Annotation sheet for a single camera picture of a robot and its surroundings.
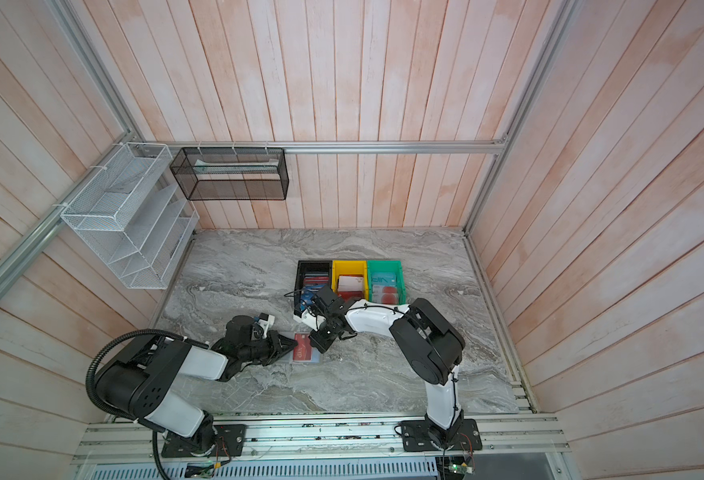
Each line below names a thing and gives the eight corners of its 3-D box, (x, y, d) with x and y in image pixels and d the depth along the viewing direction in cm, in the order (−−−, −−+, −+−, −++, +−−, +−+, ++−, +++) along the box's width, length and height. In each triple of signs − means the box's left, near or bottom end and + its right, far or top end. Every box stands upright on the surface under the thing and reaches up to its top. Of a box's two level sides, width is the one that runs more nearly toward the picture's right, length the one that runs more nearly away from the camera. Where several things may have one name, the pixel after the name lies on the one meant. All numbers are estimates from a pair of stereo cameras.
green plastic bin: (368, 304, 101) (369, 292, 95) (366, 272, 110) (367, 260, 104) (403, 304, 101) (407, 292, 95) (399, 272, 110) (402, 260, 104)
